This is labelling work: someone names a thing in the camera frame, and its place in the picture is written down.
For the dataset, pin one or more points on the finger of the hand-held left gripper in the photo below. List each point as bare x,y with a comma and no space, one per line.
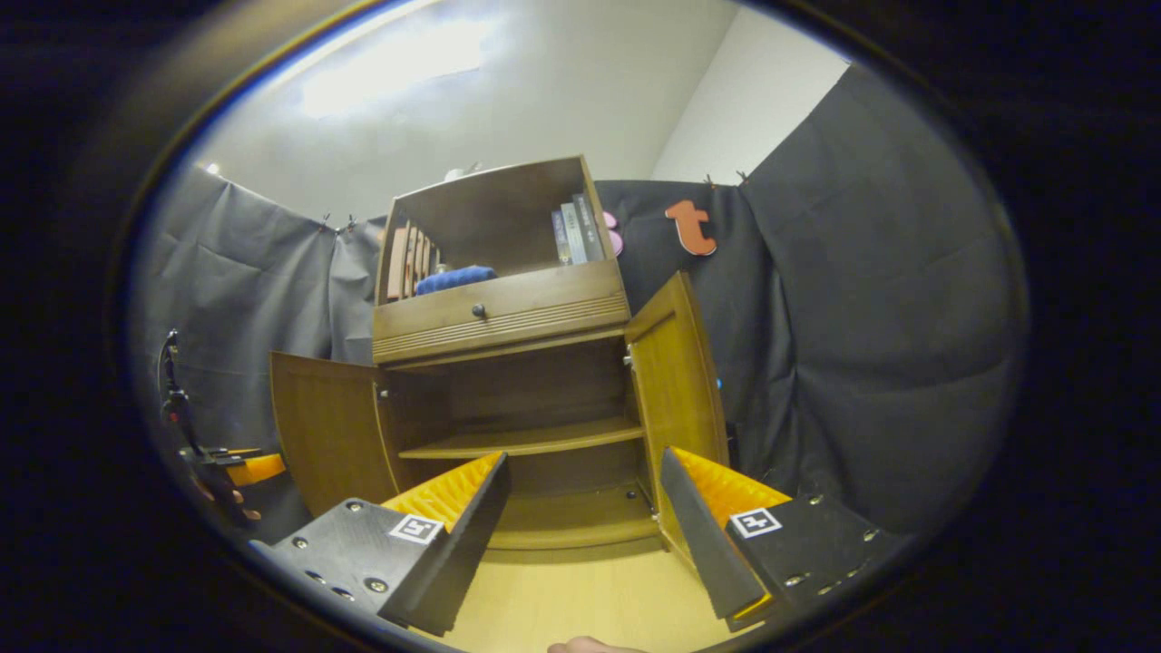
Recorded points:
258,469

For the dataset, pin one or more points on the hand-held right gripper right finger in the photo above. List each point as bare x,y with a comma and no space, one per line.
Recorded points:
703,553

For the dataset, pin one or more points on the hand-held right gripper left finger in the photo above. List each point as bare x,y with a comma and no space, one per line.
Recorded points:
467,553

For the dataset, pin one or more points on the wooden shoe cabinet door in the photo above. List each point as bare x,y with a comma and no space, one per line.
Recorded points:
326,426
676,390

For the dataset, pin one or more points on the wooden double-door shoe cabinet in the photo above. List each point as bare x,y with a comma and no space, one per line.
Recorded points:
490,209

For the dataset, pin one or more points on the wooden inner cabinet shelf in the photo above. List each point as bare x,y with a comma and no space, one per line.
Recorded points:
544,437

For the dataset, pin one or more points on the blue folded towel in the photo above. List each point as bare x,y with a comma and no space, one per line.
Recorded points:
453,279

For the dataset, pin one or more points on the black backdrop cloth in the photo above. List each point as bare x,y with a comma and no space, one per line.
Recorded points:
862,317

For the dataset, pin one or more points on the dark blue book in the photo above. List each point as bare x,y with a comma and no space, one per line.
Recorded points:
559,240

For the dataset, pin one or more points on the grey book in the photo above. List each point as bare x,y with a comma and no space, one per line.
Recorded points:
573,234

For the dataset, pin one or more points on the small white object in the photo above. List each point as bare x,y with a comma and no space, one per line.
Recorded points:
458,172

